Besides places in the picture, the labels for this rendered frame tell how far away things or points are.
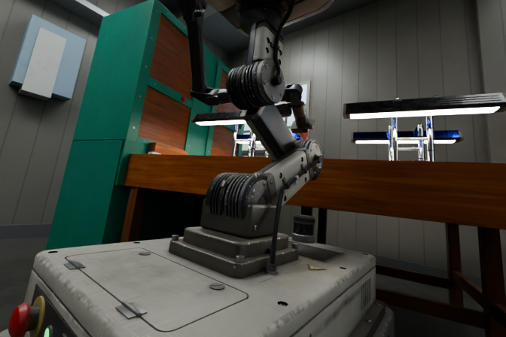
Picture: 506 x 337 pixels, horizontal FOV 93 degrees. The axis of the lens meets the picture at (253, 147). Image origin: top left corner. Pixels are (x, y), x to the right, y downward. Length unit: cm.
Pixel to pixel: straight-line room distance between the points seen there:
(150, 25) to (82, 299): 162
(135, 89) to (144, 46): 29
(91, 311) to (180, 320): 10
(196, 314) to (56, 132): 291
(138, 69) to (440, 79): 277
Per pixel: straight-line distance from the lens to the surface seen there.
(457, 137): 188
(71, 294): 41
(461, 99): 136
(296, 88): 101
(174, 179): 128
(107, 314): 33
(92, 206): 169
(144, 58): 171
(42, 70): 303
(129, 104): 162
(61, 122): 315
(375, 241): 294
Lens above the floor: 61
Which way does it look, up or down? 11 degrees up
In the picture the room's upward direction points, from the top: 6 degrees clockwise
